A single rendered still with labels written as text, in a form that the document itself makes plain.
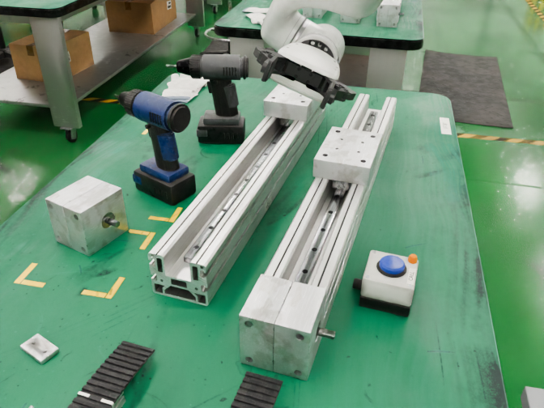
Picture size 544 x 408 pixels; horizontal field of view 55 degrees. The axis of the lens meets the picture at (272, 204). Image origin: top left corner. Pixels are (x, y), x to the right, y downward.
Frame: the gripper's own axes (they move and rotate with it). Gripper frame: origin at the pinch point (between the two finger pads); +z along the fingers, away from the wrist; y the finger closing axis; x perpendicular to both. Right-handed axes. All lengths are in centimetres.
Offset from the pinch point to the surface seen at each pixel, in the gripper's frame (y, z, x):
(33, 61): 165, -218, -119
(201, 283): 0.8, 8.7, -32.9
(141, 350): 4.1, 21.2, -38.0
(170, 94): 38, -74, -40
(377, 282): -24.0, 3.8, -21.9
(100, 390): 5.8, 29.5, -38.4
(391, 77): -28, -168, -27
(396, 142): -26, -59, -20
